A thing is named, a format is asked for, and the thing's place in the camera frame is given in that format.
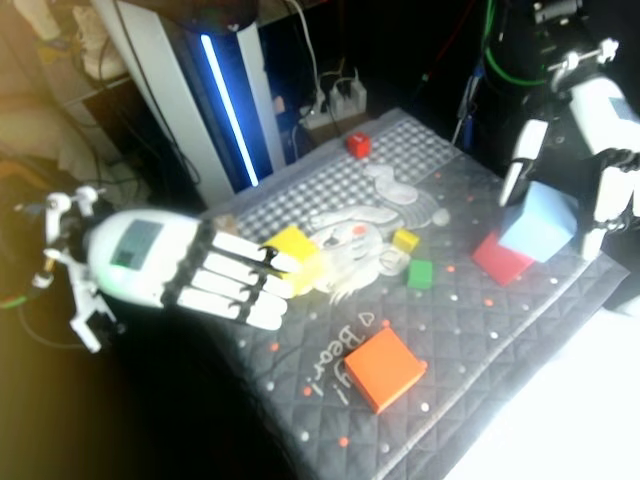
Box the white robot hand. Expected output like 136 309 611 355
87 208 305 332
498 73 640 262

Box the light blue cube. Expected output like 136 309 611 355
498 180 579 265

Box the large yellow cube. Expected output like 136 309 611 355
262 224 329 301

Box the large red cube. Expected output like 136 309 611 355
472 230 536 287

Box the small yellow cube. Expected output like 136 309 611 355
392 228 421 254

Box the small green cube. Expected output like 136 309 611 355
406 259 434 290

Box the small red cube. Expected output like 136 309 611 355
346 132 372 159

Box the large orange cube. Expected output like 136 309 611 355
343 327 429 415

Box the white tower with blue light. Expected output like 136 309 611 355
92 0 287 214

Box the cluttered white shelf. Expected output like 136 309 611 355
14 0 132 107

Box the white power strip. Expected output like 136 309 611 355
299 69 371 130

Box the grey quilt with bear print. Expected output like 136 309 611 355
182 107 631 480

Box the thick green cable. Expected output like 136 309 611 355
481 0 551 87

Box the white power cable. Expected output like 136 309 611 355
287 0 327 104

